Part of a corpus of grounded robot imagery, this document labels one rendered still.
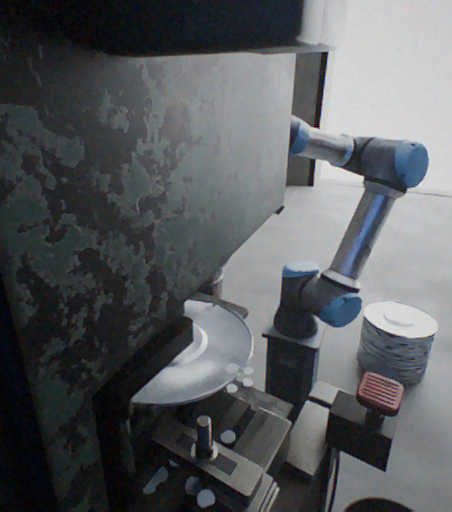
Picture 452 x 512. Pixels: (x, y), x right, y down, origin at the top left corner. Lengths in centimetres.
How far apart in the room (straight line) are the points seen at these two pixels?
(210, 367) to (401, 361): 132
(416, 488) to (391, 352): 51
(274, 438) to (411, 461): 105
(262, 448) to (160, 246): 42
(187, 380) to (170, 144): 41
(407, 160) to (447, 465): 106
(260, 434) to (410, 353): 126
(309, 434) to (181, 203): 54
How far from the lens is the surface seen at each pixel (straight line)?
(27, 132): 20
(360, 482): 153
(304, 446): 72
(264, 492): 55
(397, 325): 183
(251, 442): 63
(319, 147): 107
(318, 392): 83
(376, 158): 111
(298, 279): 117
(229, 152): 33
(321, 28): 19
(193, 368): 62
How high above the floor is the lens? 119
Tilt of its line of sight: 24 degrees down
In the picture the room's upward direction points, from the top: straight up
